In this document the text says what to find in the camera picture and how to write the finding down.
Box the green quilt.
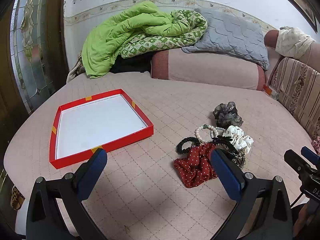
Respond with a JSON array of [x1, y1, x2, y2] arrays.
[[82, 1, 208, 79]]

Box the grey quilted pillow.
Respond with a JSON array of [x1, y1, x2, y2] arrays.
[[182, 7, 270, 71]]

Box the grey sheer scrunchie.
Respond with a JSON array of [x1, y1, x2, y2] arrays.
[[213, 101, 243, 128]]

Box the black hair tie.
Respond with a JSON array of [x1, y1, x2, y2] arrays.
[[177, 137, 201, 155]]

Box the white dotted scrunchie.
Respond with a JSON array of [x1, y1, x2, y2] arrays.
[[222, 125, 254, 153]]

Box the gold chain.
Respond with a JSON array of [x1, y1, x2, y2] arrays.
[[231, 147, 247, 169]]

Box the striped floral sofa backrest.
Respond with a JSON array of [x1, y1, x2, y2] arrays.
[[269, 57, 320, 140]]

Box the pink round armrest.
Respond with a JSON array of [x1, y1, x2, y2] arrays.
[[264, 29, 280, 53]]

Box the leopard print slipper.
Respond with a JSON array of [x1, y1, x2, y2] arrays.
[[10, 185, 25, 210]]

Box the black cable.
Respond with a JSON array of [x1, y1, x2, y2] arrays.
[[290, 194, 304, 208]]

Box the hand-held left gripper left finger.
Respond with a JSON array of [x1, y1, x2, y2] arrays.
[[26, 149, 108, 240]]

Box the red polka dot scrunchie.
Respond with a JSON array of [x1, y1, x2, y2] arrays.
[[174, 143, 219, 188]]

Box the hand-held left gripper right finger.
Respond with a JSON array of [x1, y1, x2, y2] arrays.
[[210, 148, 293, 240]]

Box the pink bolster cushion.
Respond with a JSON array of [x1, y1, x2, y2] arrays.
[[151, 48, 265, 91]]

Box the person's right forearm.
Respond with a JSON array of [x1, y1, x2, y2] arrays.
[[292, 202, 320, 240]]

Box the pink floral cloth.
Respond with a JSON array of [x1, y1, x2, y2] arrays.
[[311, 136, 320, 155]]

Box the clear plastic bottle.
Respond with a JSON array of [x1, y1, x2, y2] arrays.
[[263, 84, 280, 99]]

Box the wooden picture frame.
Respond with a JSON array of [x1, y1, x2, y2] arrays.
[[265, 0, 318, 33]]

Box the black claw hair clip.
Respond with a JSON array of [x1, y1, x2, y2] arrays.
[[212, 135, 239, 155]]

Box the dark cloth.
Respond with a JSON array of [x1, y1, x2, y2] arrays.
[[110, 54, 153, 74]]

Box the stained glass wooden door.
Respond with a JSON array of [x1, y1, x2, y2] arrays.
[[0, 0, 69, 117]]

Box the red shallow cardboard box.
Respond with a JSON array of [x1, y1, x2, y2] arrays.
[[49, 88, 154, 169]]

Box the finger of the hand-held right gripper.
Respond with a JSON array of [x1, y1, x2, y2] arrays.
[[284, 149, 313, 173], [301, 146, 320, 165]]

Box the beige cloth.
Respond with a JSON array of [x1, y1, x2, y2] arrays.
[[66, 51, 87, 83]]

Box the pearl bead bracelet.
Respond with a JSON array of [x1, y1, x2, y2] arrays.
[[195, 124, 225, 144]]

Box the cream cloth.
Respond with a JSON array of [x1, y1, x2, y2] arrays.
[[275, 26, 317, 59]]

